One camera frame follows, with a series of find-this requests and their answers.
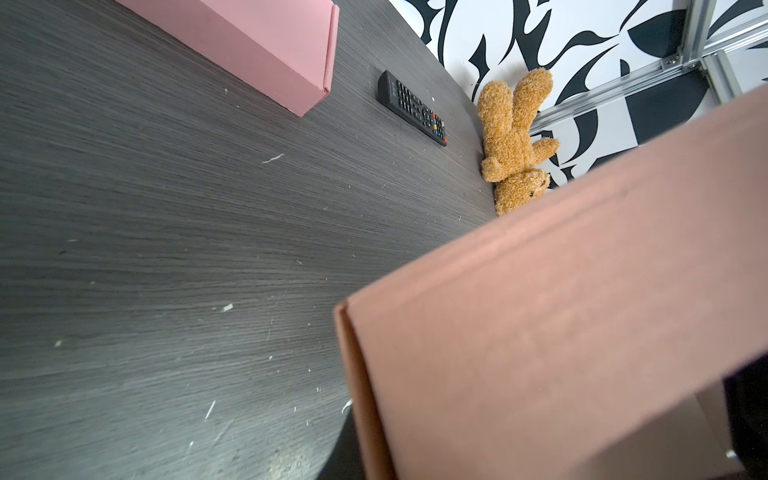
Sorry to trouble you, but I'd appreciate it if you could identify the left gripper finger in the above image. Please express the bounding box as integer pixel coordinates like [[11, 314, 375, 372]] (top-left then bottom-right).
[[316, 422, 365, 480]]

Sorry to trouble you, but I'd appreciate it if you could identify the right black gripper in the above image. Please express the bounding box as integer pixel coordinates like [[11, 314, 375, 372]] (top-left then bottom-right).
[[723, 355, 767, 479]]

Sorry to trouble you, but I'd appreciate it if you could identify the peach paper box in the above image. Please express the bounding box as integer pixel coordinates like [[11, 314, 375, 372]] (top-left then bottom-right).
[[335, 87, 767, 479]]

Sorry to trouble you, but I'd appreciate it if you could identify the black tv remote control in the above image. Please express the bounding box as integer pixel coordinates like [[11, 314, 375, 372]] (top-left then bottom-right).
[[377, 70, 447, 147]]

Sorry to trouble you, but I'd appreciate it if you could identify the pink paper box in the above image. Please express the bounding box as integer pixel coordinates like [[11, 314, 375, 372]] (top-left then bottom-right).
[[121, 0, 340, 117]]

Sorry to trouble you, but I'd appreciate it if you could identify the brown teddy bear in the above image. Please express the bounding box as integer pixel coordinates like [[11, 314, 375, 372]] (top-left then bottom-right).
[[477, 68, 560, 216]]

